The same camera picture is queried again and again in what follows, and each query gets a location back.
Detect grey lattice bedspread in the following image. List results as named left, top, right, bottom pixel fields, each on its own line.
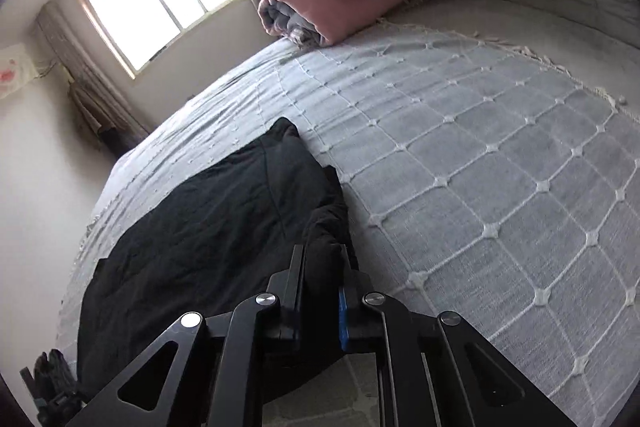
left=55, top=24, right=640, bottom=427

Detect hanging brown clothes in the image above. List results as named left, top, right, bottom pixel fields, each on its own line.
left=67, top=77, right=128, bottom=158

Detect black long coat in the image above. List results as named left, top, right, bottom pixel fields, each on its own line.
left=77, top=117, right=360, bottom=404

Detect grey mattress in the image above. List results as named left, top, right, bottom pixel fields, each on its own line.
left=372, top=0, right=640, bottom=118

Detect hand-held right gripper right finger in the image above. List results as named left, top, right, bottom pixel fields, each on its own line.
left=338, top=245, right=577, bottom=427

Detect black quilted garment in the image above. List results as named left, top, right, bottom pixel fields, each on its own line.
left=20, top=349, right=85, bottom=427

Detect grey patterned curtain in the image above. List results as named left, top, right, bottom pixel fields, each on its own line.
left=35, top=1, right=152, bottom=158

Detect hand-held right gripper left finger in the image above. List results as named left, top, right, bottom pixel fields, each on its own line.
left=65, top=244, right=307, bottom=427

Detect white cloth with pink print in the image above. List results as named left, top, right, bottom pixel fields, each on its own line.
left=0, top=43, right=39, bottom=102

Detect pink folded quilt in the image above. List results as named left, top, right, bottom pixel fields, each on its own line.
left=257, top=0, right=433, bottom=48

